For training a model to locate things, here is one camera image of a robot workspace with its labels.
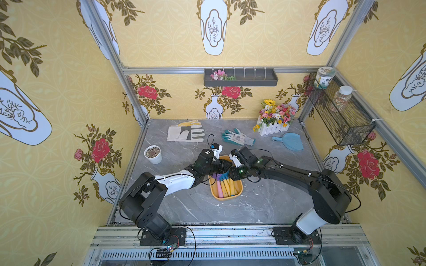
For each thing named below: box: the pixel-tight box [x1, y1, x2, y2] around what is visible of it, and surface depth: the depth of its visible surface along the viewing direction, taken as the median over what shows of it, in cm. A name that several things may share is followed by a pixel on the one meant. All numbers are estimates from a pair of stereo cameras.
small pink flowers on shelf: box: [210, 69, 237, 81], surface depth 89 cm
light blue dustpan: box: [271, 132, 304, 151], surface depth 110 cm
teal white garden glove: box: [221, 128, 256, 147], surface depth 112 cm
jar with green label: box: [313, 66, 337, 90], surface depth 87 cm
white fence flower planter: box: [252, 99, 297, 136], surface depth 106 cm
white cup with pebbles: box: [143, 145, 163, 165], surface depth 97 cm
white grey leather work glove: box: [166, 119, 206, 143], surface depth 116 cm
